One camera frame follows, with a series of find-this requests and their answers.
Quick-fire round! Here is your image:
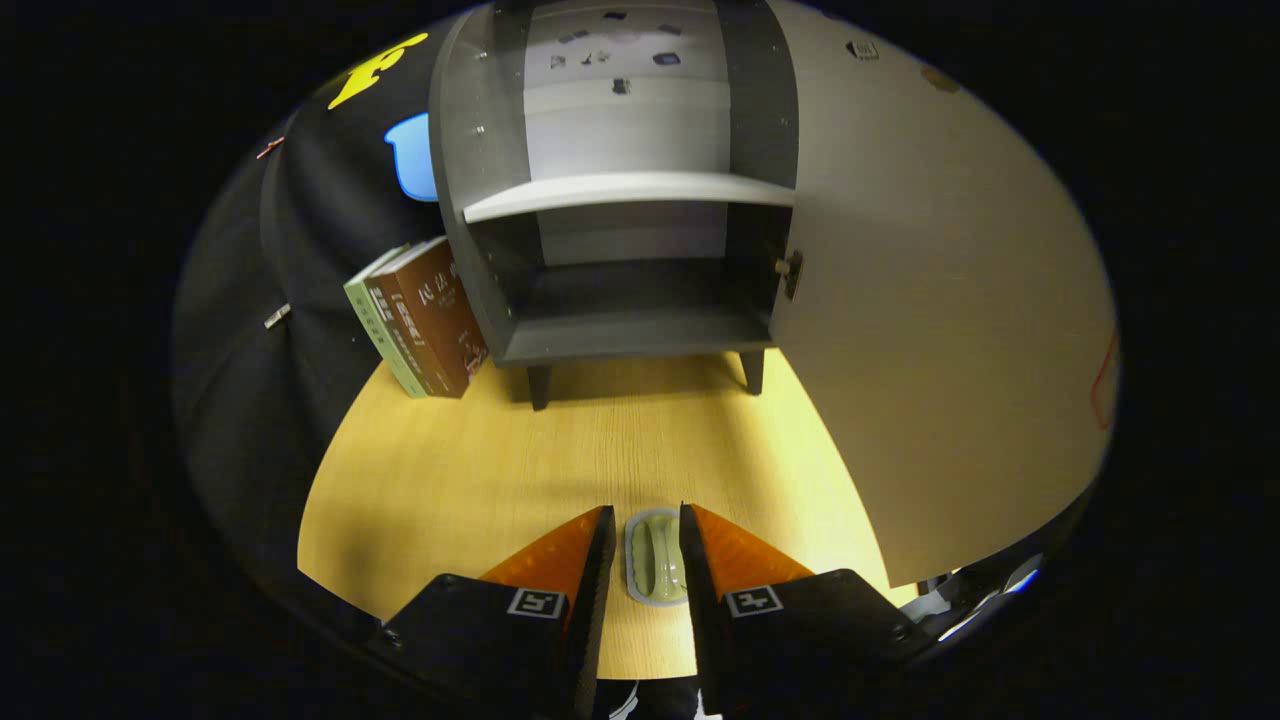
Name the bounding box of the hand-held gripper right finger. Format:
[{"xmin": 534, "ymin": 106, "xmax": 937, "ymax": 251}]
[{"xmin": 678, "ymin": 502, "xmax": 936, "ymax": 720}]

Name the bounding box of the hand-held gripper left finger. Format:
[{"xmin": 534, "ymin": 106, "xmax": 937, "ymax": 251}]
[{"xmin": 365, "ymin": 505, "xmax": 617, "ymax": 720}]

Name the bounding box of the green oval dish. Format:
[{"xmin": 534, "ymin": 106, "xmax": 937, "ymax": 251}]
[{"xmin": 624, "ymin": 507, "xmax": 691, "ymax": 607}]

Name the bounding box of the beige cabinet door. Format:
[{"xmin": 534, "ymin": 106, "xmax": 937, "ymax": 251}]
[{"xmin": 765, "ymin": 0, "xmax": 1121, "ymax": 589}]

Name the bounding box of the brown book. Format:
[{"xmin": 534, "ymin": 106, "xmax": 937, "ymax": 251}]
[{"xmin": 362, "ymin": 236, "xmax": 491, "ymax": 399}]

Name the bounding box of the black backdrop cloth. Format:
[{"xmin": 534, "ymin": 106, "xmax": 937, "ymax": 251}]
[{"xmin": 172, "ymin": 15, "xmax": 471, "ymax": 601}]

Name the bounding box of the white cabinet shelf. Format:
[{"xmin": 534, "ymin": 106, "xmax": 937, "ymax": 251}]
[{"xmin": 462, "ymin": 172, "xmax": 798, "ymax": 225}]

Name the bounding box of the grey cabinet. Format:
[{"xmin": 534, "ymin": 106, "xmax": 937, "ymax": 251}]
[{"xmin": 428, "ymin": 0, "xmax": 801, "ymax": 411}]

